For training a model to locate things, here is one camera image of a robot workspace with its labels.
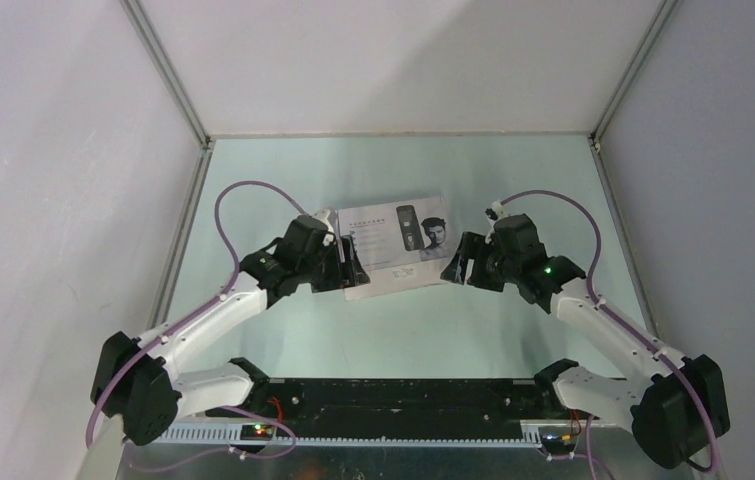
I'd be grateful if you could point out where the right control board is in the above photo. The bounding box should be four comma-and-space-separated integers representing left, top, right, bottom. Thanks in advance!
539, 433, 583, 457

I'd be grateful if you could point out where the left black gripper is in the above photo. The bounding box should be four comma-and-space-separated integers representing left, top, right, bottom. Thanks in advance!
298, 235, 370, 294

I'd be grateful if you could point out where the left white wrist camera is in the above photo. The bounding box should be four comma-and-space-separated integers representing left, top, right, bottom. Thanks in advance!
311, 208, 338, 246

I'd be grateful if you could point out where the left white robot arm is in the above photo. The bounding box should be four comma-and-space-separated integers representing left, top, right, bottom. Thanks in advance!
91, 209, 370, 446

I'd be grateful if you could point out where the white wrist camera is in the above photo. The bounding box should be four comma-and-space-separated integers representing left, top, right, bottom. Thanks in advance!
311, 208, 338, 246
484, 201, 509, 224

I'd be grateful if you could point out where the aluminium frame rail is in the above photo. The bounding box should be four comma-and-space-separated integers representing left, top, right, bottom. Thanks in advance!
119, 0, 211, 149

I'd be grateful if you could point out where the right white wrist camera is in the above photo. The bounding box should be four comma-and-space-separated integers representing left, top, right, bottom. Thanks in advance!
484, 201, 509, 224

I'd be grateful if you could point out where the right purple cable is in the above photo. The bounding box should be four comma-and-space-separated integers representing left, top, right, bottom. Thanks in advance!
499, 189, 723, 480

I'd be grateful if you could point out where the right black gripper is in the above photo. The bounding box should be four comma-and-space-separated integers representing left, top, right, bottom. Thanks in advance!
440, 232, 520, 293

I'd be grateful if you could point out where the left control board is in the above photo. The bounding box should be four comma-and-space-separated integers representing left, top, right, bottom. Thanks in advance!
239, 423, 277, 444

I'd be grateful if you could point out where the control board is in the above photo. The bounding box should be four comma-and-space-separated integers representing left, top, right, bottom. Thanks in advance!
539, 433, 583, 457
239, 423, 277, 444

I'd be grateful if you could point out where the white cardboard kit box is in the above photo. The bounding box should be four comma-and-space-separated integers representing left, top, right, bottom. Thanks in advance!
338, 196, 458, 301

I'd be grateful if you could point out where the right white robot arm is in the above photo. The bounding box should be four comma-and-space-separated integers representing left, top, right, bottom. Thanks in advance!
441, 215, 731, 469

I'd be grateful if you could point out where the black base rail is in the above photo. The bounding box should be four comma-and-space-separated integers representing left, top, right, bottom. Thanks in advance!
240, 378, 574, 441

